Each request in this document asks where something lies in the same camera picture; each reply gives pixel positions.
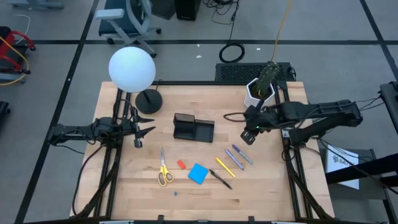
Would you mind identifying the white hexagonal plant pot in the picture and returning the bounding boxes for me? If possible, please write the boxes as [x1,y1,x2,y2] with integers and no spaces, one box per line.
[243,77,276,110]

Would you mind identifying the coiled black cable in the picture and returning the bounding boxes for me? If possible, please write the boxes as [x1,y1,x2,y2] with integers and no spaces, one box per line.
[218,42,246,64]

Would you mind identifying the black beam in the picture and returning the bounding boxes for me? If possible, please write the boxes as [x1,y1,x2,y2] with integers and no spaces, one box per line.
[325,152,398,187]

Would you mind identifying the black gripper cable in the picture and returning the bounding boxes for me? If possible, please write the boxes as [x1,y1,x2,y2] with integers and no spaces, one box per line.
[112,98,135,125]
[223,111,246,123]

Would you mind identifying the black pen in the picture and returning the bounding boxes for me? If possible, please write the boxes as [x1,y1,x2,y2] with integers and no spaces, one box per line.
[208,169,233,190]

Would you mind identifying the grey desk foot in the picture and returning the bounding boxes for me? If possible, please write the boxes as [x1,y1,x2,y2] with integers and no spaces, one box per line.
[9,0,65,10]

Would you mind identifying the red and black cart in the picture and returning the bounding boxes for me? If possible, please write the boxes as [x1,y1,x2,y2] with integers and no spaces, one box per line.
[0,26,37,85]

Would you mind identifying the yellow floor cable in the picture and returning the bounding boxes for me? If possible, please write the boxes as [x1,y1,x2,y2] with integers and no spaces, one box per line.
[0,35,30,87]

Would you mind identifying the purple pen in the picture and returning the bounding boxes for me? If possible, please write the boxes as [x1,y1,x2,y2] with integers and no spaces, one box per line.
[224,148,245,171]

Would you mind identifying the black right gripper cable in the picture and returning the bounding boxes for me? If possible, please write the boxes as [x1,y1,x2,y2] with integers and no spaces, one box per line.
[223,111,246,123]

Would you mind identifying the white globe table lamp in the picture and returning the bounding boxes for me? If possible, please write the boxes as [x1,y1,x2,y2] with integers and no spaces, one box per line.
[108,45,164,115]

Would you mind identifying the purple and grey marker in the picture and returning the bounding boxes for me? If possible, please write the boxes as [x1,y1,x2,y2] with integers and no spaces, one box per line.
[231,144,254,166]

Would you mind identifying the grey and blue office chair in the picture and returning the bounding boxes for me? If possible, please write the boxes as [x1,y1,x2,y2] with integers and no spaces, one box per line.
[94,0,162,58]

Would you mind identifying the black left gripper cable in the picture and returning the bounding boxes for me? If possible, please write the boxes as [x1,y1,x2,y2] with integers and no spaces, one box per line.
[112,98,135,125]

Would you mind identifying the white paper sign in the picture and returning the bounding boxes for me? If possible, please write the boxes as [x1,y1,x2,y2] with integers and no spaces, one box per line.
[325,144,361,190]

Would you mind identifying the grey side table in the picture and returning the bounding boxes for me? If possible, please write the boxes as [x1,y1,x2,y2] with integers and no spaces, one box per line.
[318,147,393,224]

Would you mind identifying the thin black cable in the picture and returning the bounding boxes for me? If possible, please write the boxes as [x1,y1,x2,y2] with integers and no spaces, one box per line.
[357,102,386,112]
[354,98,385,104]

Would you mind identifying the black computer tower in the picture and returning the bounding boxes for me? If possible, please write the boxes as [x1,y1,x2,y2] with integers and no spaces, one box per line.
[174,0,202,22]

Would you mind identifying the black left arm base cable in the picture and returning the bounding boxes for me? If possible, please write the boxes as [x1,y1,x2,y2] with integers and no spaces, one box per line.
[72,144,105,217]

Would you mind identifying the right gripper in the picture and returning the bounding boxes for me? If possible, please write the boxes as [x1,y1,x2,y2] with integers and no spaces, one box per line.
[241,99,274,146]

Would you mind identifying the blue sticky note pad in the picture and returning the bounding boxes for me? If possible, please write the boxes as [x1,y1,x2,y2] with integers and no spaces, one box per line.
[187,162,210,185]

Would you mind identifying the white floor cable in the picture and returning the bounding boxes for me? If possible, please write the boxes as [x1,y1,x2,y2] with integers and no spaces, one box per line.
[14,14,32,37]

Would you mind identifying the black mesh desk organizer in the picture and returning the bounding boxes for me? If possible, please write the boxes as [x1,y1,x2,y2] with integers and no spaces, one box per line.
[172,113,216,144]

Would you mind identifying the black caster base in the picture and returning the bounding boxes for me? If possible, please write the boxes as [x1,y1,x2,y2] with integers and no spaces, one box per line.
[0,101,12,124]

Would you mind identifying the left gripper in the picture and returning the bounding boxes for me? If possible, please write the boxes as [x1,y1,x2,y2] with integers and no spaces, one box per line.
[123,106,157,149]

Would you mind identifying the hanging yellow cable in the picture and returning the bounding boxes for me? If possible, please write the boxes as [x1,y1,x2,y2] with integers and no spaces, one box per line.
[271,0,294,63]

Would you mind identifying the black aluminium table frame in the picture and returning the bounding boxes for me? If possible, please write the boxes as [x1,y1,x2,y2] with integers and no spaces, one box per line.
[70,80,335,224]

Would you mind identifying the black perforated panel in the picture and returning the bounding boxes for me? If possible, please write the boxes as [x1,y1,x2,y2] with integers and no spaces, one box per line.
[215,62,295,83]

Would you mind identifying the yellow-handled scissors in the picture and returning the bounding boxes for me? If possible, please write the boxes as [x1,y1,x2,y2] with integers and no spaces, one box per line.
[157,146,175,187]

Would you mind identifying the green cactus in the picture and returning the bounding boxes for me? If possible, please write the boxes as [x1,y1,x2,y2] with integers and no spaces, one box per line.
[256,60,280,98]

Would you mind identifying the yellow pen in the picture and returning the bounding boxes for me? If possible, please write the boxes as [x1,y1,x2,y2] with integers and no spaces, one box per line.
[215,156,236,179]

